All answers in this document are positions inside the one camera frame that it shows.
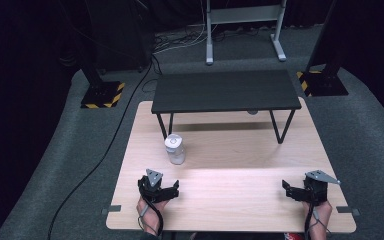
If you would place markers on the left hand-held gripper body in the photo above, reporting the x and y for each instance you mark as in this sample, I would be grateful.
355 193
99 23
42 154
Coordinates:
150 190

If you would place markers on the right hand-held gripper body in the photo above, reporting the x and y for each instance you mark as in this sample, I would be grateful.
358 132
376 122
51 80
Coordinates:
316 190

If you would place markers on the grey table bracket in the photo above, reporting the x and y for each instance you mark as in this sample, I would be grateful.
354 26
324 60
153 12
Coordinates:
347 210
111 209

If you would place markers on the person's right hand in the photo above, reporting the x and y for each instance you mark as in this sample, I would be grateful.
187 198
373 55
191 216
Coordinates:
320 215

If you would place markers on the black stand with striped base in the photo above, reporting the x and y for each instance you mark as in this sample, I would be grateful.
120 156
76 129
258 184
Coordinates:
102 94
323 80

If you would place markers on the person's left hand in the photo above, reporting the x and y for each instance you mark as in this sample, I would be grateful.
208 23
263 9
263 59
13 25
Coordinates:
150 215

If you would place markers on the white metal stand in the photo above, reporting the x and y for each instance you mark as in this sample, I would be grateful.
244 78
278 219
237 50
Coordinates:
243 15

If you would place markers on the clear bottle with white cap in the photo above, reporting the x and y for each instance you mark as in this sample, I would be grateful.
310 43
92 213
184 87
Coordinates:
175 150

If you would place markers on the small black shelf table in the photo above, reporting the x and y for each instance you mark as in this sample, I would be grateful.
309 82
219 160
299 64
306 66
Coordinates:
225 90

